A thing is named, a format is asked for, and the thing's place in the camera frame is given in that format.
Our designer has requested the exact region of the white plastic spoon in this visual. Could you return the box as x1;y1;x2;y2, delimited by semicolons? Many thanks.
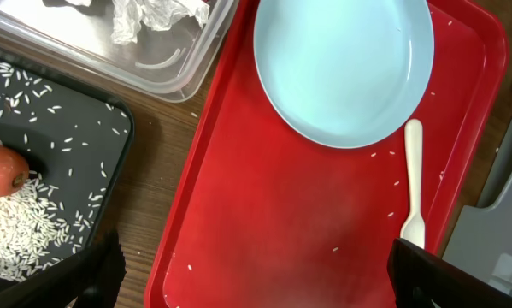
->
400;119;426;249

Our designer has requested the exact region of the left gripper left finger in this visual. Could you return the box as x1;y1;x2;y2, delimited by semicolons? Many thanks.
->
0;230;126;308

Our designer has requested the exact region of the clear plastic waste bin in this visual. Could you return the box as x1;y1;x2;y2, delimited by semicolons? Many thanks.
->
0;0;238;103

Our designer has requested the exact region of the orange carrot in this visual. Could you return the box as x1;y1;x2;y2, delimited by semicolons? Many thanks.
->
0;145;29;197

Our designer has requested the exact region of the red serving tray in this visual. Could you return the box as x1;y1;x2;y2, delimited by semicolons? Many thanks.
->
144;0;508;308

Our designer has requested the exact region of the light blue plate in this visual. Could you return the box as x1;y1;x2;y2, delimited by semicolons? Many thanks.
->
253;0;435;149

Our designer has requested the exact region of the grey dishwasher rack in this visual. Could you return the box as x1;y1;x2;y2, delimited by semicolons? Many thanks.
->
443;120;512;297

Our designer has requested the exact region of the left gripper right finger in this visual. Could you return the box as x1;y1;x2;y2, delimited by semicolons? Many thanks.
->
387;238;512;308

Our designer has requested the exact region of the black waste tray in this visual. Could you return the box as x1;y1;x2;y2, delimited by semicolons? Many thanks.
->
0;50;134;307

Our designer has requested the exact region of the white rice pile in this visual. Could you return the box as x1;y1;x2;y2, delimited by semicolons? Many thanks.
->
0;53;131;283

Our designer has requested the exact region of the white napkin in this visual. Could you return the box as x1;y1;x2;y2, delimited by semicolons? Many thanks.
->
44;0;210;45

